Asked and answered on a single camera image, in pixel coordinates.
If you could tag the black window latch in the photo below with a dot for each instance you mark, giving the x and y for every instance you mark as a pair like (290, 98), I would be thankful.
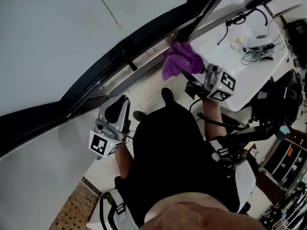
(124, 56)

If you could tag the white flat device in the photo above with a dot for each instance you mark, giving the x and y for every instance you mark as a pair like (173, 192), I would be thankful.
(260, 41)

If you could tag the person's right forearm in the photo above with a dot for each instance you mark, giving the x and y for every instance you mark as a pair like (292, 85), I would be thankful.
(214, 120)

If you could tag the dark window frame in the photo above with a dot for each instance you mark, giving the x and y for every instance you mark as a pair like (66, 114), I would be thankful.
(94, 74)

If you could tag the person's black clothing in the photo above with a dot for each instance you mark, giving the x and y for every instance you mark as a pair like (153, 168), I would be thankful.
(172, 157)

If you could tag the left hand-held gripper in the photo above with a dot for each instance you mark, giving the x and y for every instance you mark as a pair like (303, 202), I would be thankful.
(117, 128)

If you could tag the black office chair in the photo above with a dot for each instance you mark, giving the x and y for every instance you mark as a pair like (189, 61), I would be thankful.
(275, 97)

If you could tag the brick pattern panel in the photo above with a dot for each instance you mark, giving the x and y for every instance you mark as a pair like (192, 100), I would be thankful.
(75, 205)

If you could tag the teal box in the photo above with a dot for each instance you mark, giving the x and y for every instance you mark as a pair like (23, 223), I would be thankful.
(283, 132)

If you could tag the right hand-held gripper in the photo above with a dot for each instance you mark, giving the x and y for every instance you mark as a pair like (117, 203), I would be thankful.
(217, 84)

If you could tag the metal storage shelf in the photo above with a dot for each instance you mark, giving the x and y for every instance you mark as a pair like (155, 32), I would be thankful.
(286, 159)

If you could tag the purple cloth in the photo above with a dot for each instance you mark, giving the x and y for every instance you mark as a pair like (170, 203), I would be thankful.
(180, 59)

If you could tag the person's black shoe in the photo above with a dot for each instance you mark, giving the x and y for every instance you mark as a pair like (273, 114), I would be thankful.
(139, 116)
(167, 95)

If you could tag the person's chin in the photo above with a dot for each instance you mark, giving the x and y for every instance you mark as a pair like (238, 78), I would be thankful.
(201, 214)

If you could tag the person's left forearm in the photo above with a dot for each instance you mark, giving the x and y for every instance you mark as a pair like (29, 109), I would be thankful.
(123, 163)

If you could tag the white table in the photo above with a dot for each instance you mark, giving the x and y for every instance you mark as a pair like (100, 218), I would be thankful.
(249, 80)

